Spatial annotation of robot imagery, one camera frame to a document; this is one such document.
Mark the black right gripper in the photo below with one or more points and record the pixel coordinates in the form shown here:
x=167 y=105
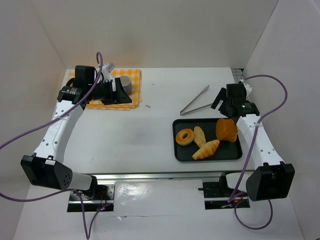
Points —
x=225 y=103

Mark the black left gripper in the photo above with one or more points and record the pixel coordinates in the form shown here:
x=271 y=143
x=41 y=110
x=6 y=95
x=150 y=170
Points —
x=110 y=90

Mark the long bread roll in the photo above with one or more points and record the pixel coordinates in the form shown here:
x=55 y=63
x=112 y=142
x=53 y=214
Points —
x=199 y=137

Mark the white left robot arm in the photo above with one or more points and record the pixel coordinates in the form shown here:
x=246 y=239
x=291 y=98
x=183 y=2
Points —
x=45 y=166

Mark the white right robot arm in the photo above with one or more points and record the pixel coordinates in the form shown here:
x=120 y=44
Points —
x=272 y=177

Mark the purple white mug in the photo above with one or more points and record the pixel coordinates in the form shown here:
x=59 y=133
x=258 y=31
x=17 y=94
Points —
x=126 y=83

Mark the yellow checkered cloth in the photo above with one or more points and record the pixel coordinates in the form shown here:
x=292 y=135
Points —
x=135 y=76

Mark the orange muffin cake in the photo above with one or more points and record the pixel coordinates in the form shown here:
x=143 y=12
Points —
x=226 y=130

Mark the croissant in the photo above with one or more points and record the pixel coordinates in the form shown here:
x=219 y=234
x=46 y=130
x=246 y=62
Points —
x=207 y=150

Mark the black tray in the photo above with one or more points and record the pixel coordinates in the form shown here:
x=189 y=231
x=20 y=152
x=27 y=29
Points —
x=206 y=139

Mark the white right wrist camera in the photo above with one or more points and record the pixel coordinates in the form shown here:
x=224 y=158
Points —
x=247 y=87

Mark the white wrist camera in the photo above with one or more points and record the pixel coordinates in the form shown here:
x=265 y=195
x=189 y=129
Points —
x=247 y=87
x=106 y=74

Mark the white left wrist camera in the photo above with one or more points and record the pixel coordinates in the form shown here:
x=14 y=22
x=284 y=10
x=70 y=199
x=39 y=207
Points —
x=106 y=74

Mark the ring donut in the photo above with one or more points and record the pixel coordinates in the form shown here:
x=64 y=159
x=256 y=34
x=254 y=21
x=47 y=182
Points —
x=184 y=137

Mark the aluminium rail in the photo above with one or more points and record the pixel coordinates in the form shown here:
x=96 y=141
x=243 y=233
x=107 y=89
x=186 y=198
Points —
x=161 y=175

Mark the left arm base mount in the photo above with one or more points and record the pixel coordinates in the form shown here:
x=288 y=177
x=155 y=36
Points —
x=102 y=200

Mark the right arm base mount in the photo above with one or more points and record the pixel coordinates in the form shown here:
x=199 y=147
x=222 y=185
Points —
x=216 y=197

